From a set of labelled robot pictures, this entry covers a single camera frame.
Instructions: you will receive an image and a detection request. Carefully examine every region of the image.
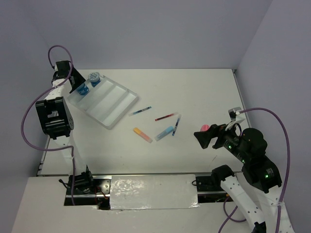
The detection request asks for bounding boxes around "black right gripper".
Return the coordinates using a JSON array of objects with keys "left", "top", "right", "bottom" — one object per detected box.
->
[{"left": 193, "top": 118, "right": 248, "bottom": 161}]

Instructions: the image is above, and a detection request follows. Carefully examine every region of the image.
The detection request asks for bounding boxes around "silver foil cover plate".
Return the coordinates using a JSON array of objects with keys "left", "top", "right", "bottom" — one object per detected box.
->
[{"left": 110, "top": 174, "right": 199, "bottom": 210}]

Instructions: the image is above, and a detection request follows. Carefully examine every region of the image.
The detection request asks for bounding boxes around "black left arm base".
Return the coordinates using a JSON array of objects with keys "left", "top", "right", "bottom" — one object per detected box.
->
[{"left": 58, "top": 170, "right": 111, "bottom": 210}]

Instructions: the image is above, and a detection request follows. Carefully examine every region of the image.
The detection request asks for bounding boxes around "orange highlighter marker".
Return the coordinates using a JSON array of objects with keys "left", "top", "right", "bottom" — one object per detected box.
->
[{"left": 133, "top": 128, "right": 153, "bottom": 143}]

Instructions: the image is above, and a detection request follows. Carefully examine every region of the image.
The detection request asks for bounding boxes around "dark blue gel pen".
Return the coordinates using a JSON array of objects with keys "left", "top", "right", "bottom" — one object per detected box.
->
[{"left": 172, "top": 114, "right": 182, "bottom": 136}]

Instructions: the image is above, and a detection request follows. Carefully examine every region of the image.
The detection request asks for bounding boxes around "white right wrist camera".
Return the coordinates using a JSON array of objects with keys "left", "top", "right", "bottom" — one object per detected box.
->
[{"left": 225, "top": 107, "right": 246, "bottom": 131}]

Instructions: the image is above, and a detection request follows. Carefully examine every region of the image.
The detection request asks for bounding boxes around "pink capped bottle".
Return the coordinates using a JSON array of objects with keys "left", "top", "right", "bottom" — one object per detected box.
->
[{"left": 200, "top": 124, "right": 210, "bottom": 132}]

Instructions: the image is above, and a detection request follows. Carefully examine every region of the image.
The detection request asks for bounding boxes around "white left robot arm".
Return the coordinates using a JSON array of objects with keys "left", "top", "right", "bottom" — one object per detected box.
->
[{"left": 35, "top": 61, "right": 87, "bottom": 182}]

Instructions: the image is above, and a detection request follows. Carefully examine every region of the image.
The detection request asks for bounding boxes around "blue ink refill pen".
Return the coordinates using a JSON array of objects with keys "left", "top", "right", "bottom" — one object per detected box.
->
[{"left": 128, "top": 106, "right": 152, "bottom": 116}]

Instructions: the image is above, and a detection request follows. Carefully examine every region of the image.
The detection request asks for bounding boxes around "red ink refill pen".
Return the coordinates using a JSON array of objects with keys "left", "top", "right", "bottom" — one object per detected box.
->
[{"left": 155, "top": 112, "right": 178, "bottom": 121}]

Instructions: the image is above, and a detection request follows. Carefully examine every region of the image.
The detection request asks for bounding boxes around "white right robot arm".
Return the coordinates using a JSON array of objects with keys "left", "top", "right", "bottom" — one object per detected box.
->
[{"left": 194, "top": 124, "right": 294, "bottom": 233}]

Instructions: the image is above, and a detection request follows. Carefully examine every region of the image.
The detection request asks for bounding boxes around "blue slime jar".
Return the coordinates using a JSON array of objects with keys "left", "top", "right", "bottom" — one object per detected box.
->
[
  {"left": 76, "top": 83, "right": 89, "bottom": 96},
  {"left": 88, "top": 72, "right": 101, "bottom": 87}
]

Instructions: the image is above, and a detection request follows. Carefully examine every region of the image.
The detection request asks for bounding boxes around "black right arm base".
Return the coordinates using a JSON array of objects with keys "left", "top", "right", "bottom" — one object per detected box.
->
[{"left": 191, "top": 175, "right": 228, "bottom": 204}]

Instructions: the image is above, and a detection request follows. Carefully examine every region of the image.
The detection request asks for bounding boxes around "blue highlighter marker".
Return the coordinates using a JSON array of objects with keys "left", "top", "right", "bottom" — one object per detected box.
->
[{"left": 154, "top": 126, "right": 174, "bottom": 141}]

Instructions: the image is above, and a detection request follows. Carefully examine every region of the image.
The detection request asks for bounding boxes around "white compartment tray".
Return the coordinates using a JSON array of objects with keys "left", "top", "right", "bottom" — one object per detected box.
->
[{"left": 68, "top": 76, "right": 138, "bottom": 130}]

